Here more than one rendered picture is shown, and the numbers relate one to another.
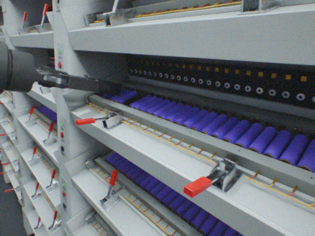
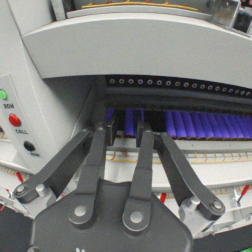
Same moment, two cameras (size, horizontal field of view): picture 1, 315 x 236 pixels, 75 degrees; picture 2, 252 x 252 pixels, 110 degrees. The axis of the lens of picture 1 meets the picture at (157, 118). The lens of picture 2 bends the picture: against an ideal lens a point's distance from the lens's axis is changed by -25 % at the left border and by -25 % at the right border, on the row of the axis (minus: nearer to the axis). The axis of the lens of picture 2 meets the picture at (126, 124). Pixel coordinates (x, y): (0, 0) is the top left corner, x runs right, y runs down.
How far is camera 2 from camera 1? 0.47 m
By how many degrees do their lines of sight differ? 41
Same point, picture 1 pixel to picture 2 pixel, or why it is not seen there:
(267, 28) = not seen: outside the picture
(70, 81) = (195, 188)
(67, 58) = (38, 104)
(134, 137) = (219, 171)
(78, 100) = not seen: hidden behind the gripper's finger
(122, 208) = (169, 205)
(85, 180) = not seen: hidden behind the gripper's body
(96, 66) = (74, 92)
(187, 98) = (209, 105)
